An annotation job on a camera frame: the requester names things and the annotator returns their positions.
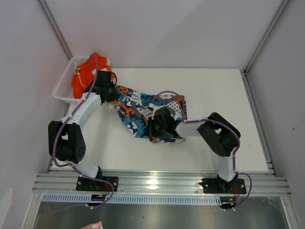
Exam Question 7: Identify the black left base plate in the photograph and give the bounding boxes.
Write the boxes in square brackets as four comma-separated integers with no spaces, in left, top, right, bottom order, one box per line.
[76,177,119,192]

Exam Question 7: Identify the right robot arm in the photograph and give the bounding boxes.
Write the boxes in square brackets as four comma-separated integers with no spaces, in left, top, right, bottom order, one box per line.
[146,108,241,193]

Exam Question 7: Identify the pink cloth piece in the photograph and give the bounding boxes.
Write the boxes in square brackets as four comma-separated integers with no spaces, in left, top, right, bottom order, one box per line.
[80,221,103,229]

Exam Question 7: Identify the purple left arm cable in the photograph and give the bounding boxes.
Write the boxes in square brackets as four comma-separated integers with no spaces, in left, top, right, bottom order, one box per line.
[52,53,114,211]

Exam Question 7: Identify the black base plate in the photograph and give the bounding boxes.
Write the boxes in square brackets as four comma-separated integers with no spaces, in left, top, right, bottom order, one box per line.
[76,177,119,192]
[199,177,247,194]

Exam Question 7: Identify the right aluminium frame post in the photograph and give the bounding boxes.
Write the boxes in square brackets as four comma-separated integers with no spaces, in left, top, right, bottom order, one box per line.
[243,0,293,77]

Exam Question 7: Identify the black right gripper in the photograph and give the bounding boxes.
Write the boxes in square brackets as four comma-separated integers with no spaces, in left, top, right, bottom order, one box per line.
[144,116,167,137]

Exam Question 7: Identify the patterned blue orange shorts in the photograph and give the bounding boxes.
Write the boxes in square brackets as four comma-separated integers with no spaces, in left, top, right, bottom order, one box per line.
[112,85,187,144]

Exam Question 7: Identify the left aluminium frame post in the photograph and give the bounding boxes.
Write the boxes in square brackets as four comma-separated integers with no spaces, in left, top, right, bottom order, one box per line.
[36,0,73,60]

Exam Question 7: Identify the white plastic basket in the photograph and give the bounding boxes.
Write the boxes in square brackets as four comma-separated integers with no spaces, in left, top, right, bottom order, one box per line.
[52,55,111,104]

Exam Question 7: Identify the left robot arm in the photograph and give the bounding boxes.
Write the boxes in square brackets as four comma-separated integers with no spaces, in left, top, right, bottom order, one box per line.
[48,70,119,191]

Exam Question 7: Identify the white slotted cable duct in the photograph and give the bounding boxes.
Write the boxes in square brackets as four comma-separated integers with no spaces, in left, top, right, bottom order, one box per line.
[41,193,222,206]

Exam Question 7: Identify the aluminium frame post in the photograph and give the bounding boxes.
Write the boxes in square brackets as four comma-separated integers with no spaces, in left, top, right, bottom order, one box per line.
[36,0,73,60]
[243,0,293,77]

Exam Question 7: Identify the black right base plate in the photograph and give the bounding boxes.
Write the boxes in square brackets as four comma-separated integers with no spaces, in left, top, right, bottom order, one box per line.
[199,177,247,194]

